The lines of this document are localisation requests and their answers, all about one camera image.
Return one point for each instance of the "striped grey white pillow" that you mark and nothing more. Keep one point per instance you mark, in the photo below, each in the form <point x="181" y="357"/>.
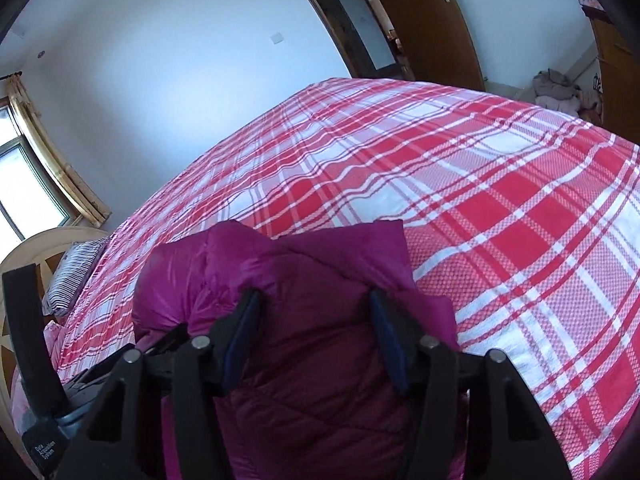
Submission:
<point x="71" y="276"/>

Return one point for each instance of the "brown wooden cabinet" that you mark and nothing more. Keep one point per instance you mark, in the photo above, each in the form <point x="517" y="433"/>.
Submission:
<point x="619" y="74"/>

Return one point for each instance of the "yellow right curtain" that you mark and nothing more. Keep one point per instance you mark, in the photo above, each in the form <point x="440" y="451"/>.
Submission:
<point x="65" y="177"/>

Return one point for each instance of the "magenta puffer down jacket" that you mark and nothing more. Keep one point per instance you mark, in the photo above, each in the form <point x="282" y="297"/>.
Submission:
<point x="314" y="401"/>

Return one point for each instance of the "red white plaid bedspread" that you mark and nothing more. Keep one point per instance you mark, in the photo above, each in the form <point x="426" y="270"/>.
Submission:
<point x="527" y="219"/>

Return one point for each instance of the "pile of grey pink clothes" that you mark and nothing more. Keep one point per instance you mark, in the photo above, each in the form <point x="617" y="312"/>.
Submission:
<point x="554" y="91"/>

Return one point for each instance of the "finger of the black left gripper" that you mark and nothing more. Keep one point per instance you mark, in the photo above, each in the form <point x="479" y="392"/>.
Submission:
<point x="159" y="349"/>

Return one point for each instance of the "window with grey frame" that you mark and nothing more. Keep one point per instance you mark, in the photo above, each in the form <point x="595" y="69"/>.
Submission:
<point x="30" y="200"/>

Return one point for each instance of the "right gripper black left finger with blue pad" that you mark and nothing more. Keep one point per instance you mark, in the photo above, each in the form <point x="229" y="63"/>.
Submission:
<point x="121" y="436"/>

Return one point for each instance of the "brown wooden door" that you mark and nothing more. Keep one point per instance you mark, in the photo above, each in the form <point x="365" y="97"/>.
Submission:
<point x="436" y="42"/>

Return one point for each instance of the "white wall switch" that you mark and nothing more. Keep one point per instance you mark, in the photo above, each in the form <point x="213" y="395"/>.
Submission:
<point x="277" y="38"/>

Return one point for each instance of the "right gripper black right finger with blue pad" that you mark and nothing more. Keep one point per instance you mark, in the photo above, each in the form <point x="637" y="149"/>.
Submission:
<point x="475" y="412"/>

